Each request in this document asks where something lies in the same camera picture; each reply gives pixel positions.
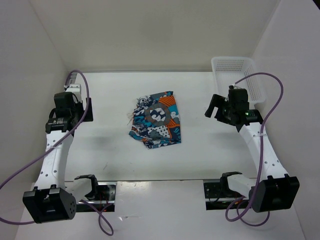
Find white perforated plastic basket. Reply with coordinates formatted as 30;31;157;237
211;56;266;105

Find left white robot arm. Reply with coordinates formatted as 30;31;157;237
22;90;100;224

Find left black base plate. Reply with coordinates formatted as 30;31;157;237
82;181;117;213

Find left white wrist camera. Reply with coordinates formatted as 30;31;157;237
65;83;83;103

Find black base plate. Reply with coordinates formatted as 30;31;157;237
82;181;117;213
203;179;241;211

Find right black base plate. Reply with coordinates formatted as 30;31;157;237
203;179;241;211

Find colourful patterned shorts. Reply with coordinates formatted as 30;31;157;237
128;90;182;150

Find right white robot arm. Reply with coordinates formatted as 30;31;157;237
204;88;300;213

